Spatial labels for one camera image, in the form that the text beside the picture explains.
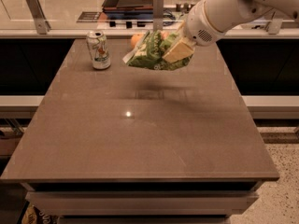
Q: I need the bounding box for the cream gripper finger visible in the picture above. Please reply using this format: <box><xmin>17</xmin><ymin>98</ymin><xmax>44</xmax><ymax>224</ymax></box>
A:
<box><xmin>163</xmin><ymin>37</ymin><xmax>196</xmax><ymax>63</ymax></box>

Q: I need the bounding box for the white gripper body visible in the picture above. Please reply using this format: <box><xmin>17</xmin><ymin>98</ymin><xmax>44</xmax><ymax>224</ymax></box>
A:
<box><xmin>184</xmin><ymin>0</ymin><xmax>226</xmax><ymax>46</ymax></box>

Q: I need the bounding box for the green jalapeno chip bag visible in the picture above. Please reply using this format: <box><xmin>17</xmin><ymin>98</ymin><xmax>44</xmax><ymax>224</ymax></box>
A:
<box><xmin>122</xmin><ymin>31</ymin><xmax>192</xmax><ymax>71</ymax></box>

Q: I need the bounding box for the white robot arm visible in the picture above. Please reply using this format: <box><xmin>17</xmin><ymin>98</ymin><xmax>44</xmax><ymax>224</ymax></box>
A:
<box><xmin>163</xmin><ymin>0</ymin><xmax>299</xmax><ymax>63</ymax></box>

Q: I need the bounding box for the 7up soda can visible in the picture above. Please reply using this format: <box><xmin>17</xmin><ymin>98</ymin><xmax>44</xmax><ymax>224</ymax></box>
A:
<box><xmin>86</xmin><ymin>31</ymin><xmax>111</xmax><ymax>70</ymax></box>

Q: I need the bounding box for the snack bag under table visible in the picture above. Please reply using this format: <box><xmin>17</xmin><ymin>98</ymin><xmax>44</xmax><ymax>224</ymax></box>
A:
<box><xmin>21</xmin><ymin>205</ymin><xmax>58</xmax><ymax>224</ymax></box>

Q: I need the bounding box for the orange fruit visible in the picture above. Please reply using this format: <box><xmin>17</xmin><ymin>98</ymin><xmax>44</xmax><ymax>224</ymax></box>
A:
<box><xmin>131</xmin><ymin>34</ymin><xmax>144</xmax><ymax>48</ymax></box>

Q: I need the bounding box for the middle metal railing post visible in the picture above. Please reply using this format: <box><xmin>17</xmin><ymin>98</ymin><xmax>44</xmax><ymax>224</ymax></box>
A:
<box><xmin>153</xmin><ymin>0</ymin><xmax>164</xmax><ymax>31</ymax></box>

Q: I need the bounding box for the metal railing post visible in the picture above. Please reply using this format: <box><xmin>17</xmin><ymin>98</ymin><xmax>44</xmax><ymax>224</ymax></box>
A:
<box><xmin>266</xmin><ymin>12</ymin><xmax>283</xmax><ymax>35</ymax></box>
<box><xmin>153</xmin><ymin>0</ymin><xmax>164</xmax><ymax>31</ymax></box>
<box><xmin>25</xmin><ymin>0</ymin><xmax>50</xmax><ymax>35</ymax></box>

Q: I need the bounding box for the right metal railing post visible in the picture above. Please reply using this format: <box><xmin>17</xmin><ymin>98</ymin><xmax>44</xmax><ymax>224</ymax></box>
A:
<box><xmin>266</xmin><ymin>12</ymin><xmax>283</xmax><ymax>35</ymax></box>

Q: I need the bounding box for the left metal railing post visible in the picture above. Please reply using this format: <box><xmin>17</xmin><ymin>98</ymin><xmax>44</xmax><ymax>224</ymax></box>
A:
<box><xmin>25</xmin><ymin>0</ymin><xmax>50</xmax><ymax>35</ymax></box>

